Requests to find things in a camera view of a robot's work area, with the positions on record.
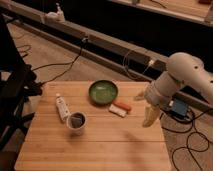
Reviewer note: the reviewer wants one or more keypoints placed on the white tube bottle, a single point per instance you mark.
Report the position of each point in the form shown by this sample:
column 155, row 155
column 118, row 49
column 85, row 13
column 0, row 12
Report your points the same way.
column 62, row 107

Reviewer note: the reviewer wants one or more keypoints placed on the green bowl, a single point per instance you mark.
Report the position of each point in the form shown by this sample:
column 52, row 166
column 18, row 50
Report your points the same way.
column 103, row 92

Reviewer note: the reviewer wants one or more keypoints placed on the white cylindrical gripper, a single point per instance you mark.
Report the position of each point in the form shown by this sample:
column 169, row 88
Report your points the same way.
column 158, row 93

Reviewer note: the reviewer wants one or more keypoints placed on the long metal rail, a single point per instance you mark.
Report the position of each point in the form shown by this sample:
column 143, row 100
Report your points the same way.
column 147, row 36

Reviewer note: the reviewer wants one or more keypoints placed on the blue electronics box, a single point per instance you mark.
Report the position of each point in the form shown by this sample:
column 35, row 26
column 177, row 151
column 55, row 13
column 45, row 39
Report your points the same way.
column 178, row 109

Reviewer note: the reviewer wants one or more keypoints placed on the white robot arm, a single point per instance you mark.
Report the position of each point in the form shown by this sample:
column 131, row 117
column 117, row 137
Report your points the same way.
column 182, row 69

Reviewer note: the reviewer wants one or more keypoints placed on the white block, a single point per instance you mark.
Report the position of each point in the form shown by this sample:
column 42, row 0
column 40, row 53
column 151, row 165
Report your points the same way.
column 118, row 111

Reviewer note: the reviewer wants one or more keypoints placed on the white clamp on rail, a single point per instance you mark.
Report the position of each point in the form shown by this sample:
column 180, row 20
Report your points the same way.
column 58, row 15

